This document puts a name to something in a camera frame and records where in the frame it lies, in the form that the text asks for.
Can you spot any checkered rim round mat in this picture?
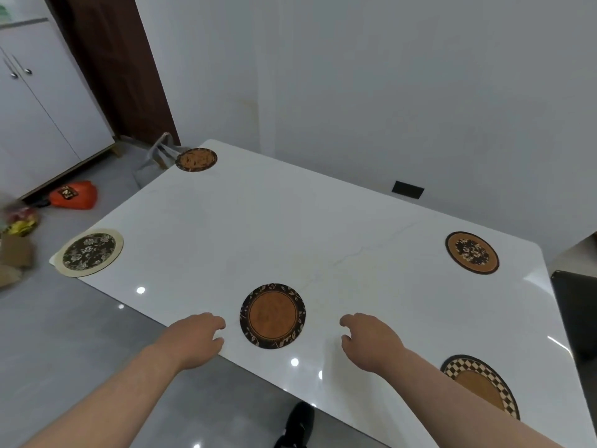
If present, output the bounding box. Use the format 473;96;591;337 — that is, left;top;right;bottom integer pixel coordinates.
440;354;521;421

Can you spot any silver plastic bag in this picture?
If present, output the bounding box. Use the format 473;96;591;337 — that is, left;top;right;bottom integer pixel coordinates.
134;133;187;190

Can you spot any open cardboard box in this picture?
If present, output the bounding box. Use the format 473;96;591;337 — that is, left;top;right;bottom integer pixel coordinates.
0;235;36;289

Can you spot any yellow packet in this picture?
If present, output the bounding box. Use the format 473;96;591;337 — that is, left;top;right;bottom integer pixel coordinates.
3;220;38;236

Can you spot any black white sneaker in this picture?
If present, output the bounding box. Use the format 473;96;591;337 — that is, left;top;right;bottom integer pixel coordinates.
274;401;315;448

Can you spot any dark brown door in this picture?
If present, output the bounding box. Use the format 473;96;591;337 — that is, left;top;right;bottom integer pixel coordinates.
46;0;182;146

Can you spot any orange plastic bag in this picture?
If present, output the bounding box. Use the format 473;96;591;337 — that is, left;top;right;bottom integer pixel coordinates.
49;180;98;210

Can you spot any person's left hand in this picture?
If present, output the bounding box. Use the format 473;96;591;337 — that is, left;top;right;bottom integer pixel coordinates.
155;313;227;373

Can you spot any person's right hand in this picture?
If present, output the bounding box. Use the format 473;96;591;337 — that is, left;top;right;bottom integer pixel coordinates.
339;312;407;375

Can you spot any black leaf-rim brown mat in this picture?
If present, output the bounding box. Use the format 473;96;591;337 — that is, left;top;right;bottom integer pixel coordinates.
239;282;307;350

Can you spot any black-brown branch pattern mat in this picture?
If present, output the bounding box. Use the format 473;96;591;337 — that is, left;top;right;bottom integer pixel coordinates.
175;147;219;173

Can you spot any white marble table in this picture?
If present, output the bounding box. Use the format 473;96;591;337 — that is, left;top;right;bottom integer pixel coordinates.
49;138;597;448

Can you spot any cream rim black floral mat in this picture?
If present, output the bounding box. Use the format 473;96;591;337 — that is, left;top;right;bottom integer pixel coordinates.
54;228;125;278

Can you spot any black wall socket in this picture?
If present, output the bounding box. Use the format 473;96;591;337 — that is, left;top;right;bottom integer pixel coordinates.
391;180;426;200

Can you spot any red packet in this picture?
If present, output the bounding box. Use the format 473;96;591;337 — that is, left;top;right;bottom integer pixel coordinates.
4;205;40;223

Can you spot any white cabinet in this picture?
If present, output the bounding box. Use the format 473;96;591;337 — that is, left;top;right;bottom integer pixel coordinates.
0;16;116;197

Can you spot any person's right forearm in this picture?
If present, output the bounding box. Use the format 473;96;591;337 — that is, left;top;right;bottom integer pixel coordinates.
380;349;568;448

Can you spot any person's left forearm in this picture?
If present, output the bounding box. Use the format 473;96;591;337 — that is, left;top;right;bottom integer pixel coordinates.
18;342;183;448

